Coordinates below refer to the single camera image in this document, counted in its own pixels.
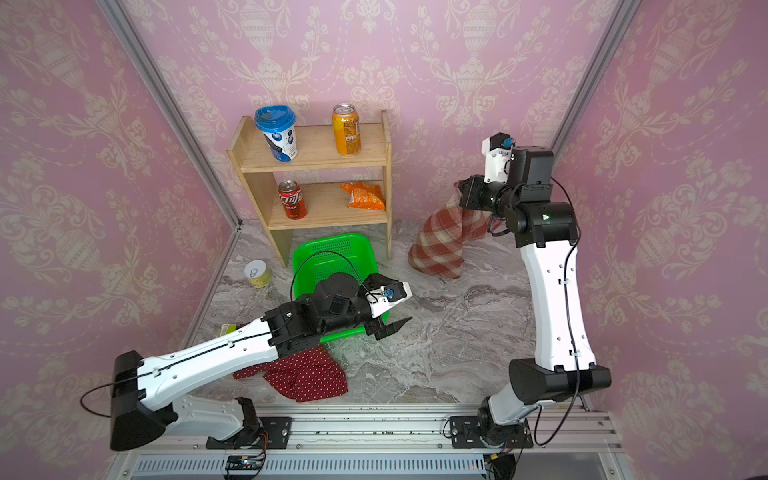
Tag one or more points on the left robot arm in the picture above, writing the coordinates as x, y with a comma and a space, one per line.
152, 396

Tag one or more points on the blue lidded cup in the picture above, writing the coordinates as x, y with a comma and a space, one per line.
277, 124

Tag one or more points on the orange snack bag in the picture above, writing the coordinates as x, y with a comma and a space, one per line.
364, 195

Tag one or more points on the orange soda can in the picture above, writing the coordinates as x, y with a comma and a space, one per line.
345, 122

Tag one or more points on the black connector box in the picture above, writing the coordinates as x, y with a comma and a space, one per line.
500, 466

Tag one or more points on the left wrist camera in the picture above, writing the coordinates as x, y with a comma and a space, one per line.
385, 298

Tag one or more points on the green white carton box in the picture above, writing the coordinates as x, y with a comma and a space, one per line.
226, 329

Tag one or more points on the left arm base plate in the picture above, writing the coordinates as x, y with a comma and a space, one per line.
271, 433

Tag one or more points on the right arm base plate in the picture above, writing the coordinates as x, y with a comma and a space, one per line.
467, 432

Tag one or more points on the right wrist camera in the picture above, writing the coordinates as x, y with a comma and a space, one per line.
497, 150

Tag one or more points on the right aluminium corner post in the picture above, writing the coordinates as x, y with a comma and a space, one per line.
616, 27

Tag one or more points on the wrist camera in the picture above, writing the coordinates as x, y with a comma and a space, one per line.
497, 150
385, 298

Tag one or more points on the red plaid skirt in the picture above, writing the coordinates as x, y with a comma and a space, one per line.
439, 246

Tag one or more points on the red cola can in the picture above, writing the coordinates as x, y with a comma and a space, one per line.
291, 197

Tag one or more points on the small black circuit board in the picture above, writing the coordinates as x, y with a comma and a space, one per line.
243, 466

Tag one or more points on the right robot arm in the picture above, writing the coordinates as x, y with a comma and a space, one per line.
516, 188

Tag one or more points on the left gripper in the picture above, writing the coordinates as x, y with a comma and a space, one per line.
387, 330

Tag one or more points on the red polka dot skirt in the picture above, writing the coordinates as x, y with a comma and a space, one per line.
306, 376

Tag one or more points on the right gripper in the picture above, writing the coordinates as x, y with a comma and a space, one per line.
476, 193

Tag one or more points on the aluminium corner post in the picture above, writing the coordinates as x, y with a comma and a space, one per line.
118, 18
616, 27

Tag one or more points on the small yellow tin can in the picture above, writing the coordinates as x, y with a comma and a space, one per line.
258, 273

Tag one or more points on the left aluminium corner post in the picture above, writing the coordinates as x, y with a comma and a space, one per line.
118, 18

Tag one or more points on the aluminium front rail frame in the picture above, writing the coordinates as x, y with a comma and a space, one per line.
394, 441

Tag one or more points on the wooden two-tier shelf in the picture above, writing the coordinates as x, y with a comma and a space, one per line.
320, 170

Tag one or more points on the green plastic basket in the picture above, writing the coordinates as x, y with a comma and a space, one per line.
326, 276

